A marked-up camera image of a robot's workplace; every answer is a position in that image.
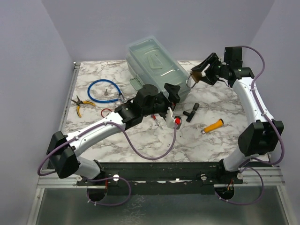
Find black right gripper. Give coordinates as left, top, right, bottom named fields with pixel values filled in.
left=192, top=53, right=229, bottom=86

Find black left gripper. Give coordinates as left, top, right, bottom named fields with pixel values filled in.
left=142, top=84, right=180, bottom=121

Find blue cable lock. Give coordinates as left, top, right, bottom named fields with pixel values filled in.
left=87, top=79, right=125, bottom=104

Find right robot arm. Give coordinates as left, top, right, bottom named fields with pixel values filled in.
left=190, top=45, right=285, bottom=184

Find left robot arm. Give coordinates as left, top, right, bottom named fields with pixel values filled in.
left=46, top=83, right=181, bottom=185

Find black cylinder lock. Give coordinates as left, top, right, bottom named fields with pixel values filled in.
left=183, top=103, right=200, bottom=122

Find clear plastic storage box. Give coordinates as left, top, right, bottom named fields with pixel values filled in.
left=125, top=36, right=190, bottom=103

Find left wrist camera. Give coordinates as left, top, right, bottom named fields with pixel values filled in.
left=165, top=107, right=182, bottom=130

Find blue handled screwdriver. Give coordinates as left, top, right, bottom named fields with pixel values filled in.
left=151, top=114, right=163, bottom=129

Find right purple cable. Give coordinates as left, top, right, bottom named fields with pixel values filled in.
left=219, top=45, right=285, bottom=205

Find orange handled tool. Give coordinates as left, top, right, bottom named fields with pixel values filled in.
left=201, top=119, right=224, bottom=134

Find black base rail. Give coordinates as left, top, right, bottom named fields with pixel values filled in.
left=76, top=162, right=243, bottom=199

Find yellow handled pliers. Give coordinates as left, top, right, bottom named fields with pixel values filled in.
left=71, top=96, right=96, bottom=118

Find aluminium frame rail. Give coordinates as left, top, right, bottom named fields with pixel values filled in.
left=25, top=61, right=291, bottom=225

